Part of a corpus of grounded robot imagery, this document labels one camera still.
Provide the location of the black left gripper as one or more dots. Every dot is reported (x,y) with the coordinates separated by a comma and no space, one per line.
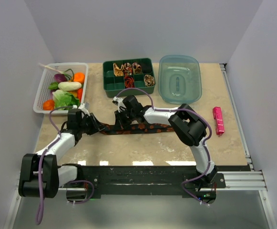
(94,121)

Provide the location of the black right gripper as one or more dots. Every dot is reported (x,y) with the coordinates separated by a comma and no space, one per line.
(119,121)

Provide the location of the black orange floral tie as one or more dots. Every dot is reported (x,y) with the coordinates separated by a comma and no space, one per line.
(133,129)

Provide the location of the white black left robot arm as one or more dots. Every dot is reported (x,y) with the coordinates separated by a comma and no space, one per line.
(40,175)

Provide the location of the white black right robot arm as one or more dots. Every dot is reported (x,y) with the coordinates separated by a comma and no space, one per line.
(186,123)

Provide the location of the green toy lettuce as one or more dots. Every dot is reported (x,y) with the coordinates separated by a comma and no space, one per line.
(64,99)

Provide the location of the orange navy striped rolled tie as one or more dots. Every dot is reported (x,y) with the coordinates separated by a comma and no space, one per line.
(129,81)

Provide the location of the orange toy fruit lower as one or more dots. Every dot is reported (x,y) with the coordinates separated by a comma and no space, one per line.
(48,105)

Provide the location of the orange toy fruit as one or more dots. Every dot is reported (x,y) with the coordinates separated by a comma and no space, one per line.
(79,77)
(48,105)

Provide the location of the white toy radish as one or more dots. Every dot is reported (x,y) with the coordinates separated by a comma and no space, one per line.
(69,86)

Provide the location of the green divided organizer box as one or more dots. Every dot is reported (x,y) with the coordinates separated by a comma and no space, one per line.
(113,85)

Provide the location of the white plastic basket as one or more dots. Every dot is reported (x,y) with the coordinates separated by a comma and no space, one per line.
(48,84)

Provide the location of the orange toy fruit upper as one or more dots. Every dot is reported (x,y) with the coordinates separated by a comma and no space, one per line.
(79,77)

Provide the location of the cream brown floral rolled tie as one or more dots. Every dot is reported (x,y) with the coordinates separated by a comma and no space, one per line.
(149,80)

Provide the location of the beige rolled tie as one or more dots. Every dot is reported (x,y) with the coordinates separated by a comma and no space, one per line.
(117,71)

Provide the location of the multicolour patterned rolled tie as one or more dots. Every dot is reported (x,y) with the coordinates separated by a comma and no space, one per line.
(127,68)

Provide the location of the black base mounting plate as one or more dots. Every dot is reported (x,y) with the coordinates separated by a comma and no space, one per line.
(148,180)

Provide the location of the purple toy turnip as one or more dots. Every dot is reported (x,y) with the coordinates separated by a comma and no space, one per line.
(60,78)

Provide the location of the clear blue plastic tub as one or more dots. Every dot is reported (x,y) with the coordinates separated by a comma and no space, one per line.
(179,79)

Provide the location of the pink rectangular box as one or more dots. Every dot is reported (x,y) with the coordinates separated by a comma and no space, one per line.
(219,123)

